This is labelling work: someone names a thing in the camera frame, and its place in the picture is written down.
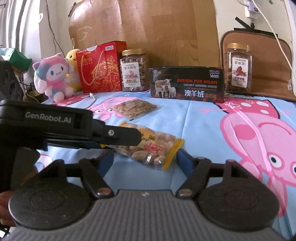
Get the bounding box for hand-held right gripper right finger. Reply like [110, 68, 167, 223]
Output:
[176, 150, 258, 199]

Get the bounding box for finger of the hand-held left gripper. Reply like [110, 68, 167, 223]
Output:
[92, 120, 142, 146]
[46, 139, 111, 151]

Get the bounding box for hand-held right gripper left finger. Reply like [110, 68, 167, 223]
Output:
[35, 151, 114, 199]

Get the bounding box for clear seed packet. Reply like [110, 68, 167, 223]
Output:
[112, 98, 163, 120]

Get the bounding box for clear yellow-edged peanut packet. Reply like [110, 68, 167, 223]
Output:
[101, 122, 185, 171]

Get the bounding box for person's left hand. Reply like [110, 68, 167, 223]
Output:
[0, 191, 18, 227]

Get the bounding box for pig printed blanket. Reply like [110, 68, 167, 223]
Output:
[30, 90, 296, 241]

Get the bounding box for pink plush toy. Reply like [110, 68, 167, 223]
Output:
[32, 52, 75, 103]

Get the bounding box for green carton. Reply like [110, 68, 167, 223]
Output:
[9, 49, 32, 73]

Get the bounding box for yellow plush toy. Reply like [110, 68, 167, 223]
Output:
[66, 48, 82, 91]

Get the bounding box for clear nut jar, pale label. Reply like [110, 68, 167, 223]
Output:
[119, 48, 150, 93]

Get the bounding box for red gift box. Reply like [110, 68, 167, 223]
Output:
[75, 41, 127, 93]

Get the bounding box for black box with sheep print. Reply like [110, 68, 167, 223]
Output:
[149, 66, 225, 104]

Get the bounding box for white curtain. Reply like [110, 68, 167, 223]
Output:
[0, 0, 48, 61]

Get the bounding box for clear nut jar, white label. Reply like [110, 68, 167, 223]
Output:
[223, 43, 253, 93]

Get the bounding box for cardboard sheet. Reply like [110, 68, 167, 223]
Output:
[68, 0, 221, 70]

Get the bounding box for brown seat cushion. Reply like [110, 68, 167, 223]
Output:
[219, 30, 296, 102]

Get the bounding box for white power adapter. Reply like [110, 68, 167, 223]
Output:
[240, 0, 262, 23]

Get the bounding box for thin black wall cable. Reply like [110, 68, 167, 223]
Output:
[43, 0, 68, 56]

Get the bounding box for white charging cable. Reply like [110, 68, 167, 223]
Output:
[251, 0, 294, 80]

